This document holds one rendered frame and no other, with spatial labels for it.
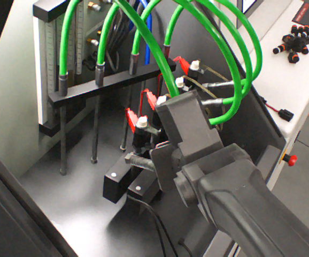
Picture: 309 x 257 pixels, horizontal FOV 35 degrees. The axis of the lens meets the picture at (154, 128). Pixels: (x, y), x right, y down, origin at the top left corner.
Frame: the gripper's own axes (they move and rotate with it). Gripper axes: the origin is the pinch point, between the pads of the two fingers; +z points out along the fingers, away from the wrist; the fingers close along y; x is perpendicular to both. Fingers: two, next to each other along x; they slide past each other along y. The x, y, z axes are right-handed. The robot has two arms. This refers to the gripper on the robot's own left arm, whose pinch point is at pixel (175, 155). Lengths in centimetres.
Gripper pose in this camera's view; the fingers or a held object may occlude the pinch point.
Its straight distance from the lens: 80.1
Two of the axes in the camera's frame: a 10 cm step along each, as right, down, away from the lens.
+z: -1.8, -0.4, 9.8
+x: 2.9, 9.5, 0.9
